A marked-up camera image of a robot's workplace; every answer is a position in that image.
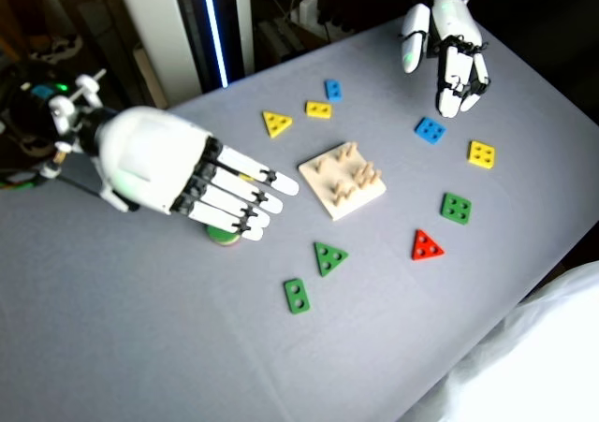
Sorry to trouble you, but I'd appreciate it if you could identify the white backdrop cloth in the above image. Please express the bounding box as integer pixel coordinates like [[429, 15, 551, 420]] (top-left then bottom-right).
[[397, 259, 599, 422]]

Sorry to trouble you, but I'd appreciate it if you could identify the green three-hole triangle block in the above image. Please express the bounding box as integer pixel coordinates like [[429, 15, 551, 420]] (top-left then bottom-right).
[[313, 240, 350, 279]]

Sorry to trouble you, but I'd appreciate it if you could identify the yellow three-hole triangle block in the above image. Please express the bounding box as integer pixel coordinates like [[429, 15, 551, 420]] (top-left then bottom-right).
[[261, 109, 294, 139]]

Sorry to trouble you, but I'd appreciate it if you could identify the white charger with cable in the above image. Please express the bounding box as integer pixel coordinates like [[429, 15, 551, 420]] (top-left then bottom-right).
[[286, 0, 320, 22]]

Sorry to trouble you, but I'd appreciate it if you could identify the white pillar with dark panel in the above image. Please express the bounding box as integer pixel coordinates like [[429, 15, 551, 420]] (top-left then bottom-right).
[[111, 0, 256, 110]]

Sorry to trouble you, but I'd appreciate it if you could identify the green two-hole rectangle block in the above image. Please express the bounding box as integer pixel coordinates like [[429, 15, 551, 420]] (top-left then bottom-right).
[[282, 277, 312, 315]]

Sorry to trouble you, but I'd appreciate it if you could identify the red three-hole triangle block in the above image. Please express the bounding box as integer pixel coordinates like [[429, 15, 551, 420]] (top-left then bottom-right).
[[410, 228, 446, 262]]

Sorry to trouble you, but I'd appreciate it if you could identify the black and white shoe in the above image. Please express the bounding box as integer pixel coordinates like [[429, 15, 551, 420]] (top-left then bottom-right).
[[28, 33, 86, 65]]

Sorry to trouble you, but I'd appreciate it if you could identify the white power strip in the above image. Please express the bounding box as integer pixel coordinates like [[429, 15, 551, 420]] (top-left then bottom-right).
[[289, 0, 358, 45]]

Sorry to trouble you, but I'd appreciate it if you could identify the blue light strip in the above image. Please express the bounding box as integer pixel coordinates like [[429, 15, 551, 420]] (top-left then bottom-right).
[[199, 0, 230, 89]]

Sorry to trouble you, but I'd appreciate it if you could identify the blue four-hole square block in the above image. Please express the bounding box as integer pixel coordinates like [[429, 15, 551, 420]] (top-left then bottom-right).
[[413, 116, 447, 146]]

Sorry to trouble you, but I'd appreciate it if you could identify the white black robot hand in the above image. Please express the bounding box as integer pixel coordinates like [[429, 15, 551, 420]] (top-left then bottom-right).
[[95, 106, 300, 243], [400, 0, 492, 120]]

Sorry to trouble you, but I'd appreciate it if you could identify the yellow four-hole square block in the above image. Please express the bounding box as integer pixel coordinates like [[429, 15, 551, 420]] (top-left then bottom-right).
[[466, 139, 498, 170]]

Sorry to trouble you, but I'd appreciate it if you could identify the green yellow red cylinder block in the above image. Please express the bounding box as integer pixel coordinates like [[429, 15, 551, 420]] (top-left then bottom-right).
[[205, 224, 242, 249]]

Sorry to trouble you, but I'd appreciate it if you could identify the wooden peg board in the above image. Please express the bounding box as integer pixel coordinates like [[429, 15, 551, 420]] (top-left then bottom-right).
[[297, 141, 388, 223]]

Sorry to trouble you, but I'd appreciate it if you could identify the green four-hole square block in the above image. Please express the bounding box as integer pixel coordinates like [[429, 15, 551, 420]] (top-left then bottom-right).
[[439, 191, 474, 226]]

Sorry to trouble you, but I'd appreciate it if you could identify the grey table cloth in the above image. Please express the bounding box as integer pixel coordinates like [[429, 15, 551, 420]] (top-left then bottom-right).
[[0, 17, 599, 422]]

